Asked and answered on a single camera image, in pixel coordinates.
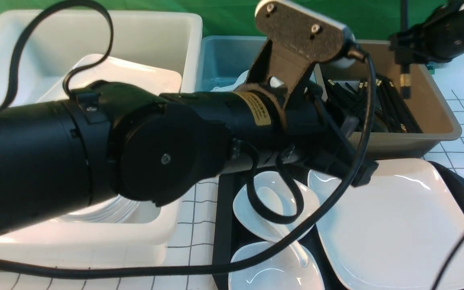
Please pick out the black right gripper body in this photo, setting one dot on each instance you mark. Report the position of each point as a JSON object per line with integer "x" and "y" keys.
{"x": 409, "y": 46}

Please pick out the white bowl tray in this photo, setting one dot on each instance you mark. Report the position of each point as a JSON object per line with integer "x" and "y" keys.
{"x": 281, "y": 272}
{"x": 248, "y": 217}

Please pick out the brown plastic bin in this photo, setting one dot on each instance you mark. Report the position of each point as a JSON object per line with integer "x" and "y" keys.
{"x": 427, "y": 104}

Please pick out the pile of white spoons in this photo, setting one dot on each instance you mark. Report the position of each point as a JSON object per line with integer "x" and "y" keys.
{"x": 274, "y": 82}

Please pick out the pile of black chopsticks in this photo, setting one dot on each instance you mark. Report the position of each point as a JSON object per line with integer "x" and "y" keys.
{"x": 347, "y": 99}

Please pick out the large white square plate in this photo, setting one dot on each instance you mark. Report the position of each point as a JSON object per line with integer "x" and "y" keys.
{"x": 394, "y": 233}

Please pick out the white checked tablecloth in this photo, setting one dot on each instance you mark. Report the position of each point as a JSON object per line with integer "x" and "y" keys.
{"x": 194, "y": 235}

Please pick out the teal plastic bin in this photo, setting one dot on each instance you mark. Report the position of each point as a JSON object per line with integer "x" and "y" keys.
{"x": 223, "y": 58}

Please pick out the stack of white bowls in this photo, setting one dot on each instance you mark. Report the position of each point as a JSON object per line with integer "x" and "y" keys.
{"x": 115, "y": 210}

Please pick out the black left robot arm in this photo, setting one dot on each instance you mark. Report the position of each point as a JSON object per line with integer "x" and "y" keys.
{"x": 117, "y": 139}

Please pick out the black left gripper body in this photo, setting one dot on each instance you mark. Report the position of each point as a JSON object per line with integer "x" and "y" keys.
{"x": 328, "y": 150}

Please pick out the large white plastic bin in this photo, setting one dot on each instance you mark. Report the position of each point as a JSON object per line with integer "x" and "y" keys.
{"x": 166, "y": 40}

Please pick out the white ceramic soup spoon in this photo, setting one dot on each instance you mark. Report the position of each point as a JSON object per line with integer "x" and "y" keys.
{"x": 296, "y": 249}

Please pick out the stack of white square plates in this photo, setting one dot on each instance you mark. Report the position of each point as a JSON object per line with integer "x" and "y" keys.
{"x": 154, "y": 80}

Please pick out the black serving tray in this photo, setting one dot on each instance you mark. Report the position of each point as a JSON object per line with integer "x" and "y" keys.
{"x": 230, "y": 235}

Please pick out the green cloth backdrop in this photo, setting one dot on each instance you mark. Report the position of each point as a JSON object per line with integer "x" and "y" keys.
{"x": 368, "y": 19}

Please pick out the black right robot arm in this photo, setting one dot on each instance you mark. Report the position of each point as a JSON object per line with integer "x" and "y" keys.
{"x": 438, "y": 39}

